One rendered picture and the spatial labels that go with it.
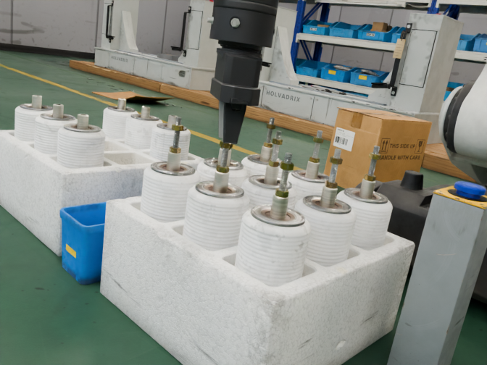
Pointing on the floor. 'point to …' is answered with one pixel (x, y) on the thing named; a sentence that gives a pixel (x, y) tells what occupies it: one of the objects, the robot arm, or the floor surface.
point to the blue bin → (83, 241)
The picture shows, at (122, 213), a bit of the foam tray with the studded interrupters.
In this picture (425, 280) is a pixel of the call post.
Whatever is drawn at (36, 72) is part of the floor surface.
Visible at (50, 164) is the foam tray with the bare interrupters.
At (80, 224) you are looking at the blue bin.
